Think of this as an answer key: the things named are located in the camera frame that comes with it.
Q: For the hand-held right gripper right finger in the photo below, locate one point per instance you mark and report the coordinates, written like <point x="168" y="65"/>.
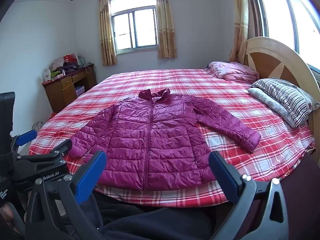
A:
<point x="223" y="177"/>

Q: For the yellow patterned curtain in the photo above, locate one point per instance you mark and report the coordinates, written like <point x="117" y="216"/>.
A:
<point x="106" y="30"/>
<point x="240" y="30"/>
<point x="166" y="25"/>

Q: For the person's dark clothing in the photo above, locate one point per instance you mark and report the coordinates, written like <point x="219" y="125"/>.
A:
<point x="155" y="222"/>

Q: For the person's left hand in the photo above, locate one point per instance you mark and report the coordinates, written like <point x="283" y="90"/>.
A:
<point x="6" y="216"/>

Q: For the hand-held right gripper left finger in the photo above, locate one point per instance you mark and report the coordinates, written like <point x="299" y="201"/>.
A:
<point x="91" y="177"/>

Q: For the red plaid bed sheet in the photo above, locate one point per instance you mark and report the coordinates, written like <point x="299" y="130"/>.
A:
<point x="225" y="97"/>

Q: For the grey floral pillow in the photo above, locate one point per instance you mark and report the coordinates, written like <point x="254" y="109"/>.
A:
<point x="270" y="105"/>

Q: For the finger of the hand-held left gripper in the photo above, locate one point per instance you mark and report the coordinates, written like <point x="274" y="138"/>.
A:
<point x="26" y="137"/>
<point x="50" y="152"/>

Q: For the wooden bed headboard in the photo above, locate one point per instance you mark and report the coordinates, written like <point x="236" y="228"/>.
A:
<point x="275" y="62"/>

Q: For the dark clothes pile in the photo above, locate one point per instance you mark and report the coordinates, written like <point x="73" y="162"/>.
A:
<point x="68" y="67"/>

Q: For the striped pillow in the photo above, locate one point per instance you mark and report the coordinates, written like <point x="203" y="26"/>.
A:
<point x="282" y="92"/>

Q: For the red paper bag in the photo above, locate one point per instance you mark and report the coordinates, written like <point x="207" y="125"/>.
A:
<point x="70" y="58"/>

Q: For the white bag with red print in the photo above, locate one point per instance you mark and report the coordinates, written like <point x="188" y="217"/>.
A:
<point x="46" y="75"/>

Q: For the brown wooden desk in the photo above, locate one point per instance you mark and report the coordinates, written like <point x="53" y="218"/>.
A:
<point x="67" y="92"/>

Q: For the pale plastic bag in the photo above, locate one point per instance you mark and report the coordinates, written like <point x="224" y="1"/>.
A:
<point x="57" y="62"/>

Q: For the pink folded quilt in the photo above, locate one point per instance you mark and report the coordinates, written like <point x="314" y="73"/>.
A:
<point x="232" y="71"/>

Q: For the large side window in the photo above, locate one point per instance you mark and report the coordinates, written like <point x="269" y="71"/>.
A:
<point x="275" y="17"/>

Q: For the magenta puffer jacket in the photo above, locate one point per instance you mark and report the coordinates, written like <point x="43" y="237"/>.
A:
<point x="155" y="140"/>

